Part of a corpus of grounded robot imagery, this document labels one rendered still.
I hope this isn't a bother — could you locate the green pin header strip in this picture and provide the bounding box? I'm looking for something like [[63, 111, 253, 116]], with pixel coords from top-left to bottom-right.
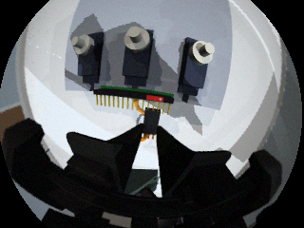
[[94, 86, 175, 104]]

